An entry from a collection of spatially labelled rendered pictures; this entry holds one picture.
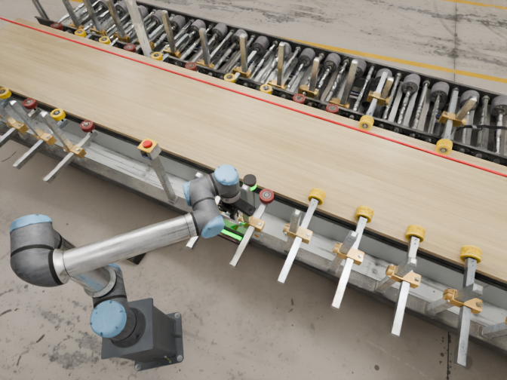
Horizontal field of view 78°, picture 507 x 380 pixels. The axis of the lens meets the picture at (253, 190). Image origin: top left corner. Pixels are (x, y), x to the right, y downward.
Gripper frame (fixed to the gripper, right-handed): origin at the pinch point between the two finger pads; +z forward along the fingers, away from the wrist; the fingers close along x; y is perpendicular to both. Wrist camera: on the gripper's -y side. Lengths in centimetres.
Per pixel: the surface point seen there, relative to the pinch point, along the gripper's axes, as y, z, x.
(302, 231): -30.3, 4.0, -8.1
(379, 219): -63, 11, -35
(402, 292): -79, 5, 0
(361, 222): -55, 5, -25
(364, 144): -44, 11, -80
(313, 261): -41, 31, -7
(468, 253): -103, 4, -29
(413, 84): -61, 17, -155
